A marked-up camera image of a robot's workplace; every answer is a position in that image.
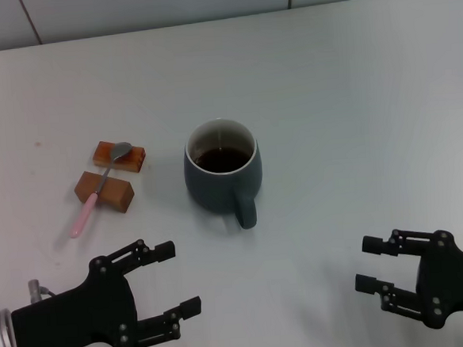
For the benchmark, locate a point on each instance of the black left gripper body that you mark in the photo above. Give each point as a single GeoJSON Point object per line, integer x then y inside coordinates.
{"type": "Point", "coordinates": [86, 314]}

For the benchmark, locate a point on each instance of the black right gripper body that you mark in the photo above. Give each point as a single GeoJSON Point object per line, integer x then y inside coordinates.
{"type": "Point", "coordinates": [453, 281]}

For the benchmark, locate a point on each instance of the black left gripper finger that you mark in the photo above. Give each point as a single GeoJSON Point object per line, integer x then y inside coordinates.
{"type": "Point", "coordinates": [189, 307]}
{"type": "Point", "coordinates": [163, 251]}

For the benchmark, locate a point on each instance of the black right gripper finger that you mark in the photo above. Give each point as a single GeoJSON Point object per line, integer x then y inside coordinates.
{"type": "Point", "coordinates": [366, 283]}
{"type": "Point", "coordinates": [373, 245]}

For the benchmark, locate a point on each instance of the grey ceramic cup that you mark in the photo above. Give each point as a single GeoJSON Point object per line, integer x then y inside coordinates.
{"type": "Point", "coordinates": [217, 194]}

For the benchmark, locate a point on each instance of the brown arched wooden block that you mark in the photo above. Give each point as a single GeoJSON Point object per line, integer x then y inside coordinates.
{"type": "Point", "coordinates": [118, 195]}

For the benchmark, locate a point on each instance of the glossy orange wooden block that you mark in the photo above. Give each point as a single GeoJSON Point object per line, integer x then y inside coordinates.
{"type": "Point", "coordinates": [131, 161]}

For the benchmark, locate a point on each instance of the dark coffee liquid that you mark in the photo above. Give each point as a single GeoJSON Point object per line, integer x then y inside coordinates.
{"type": "Point", "coordinates": [222, 160]}

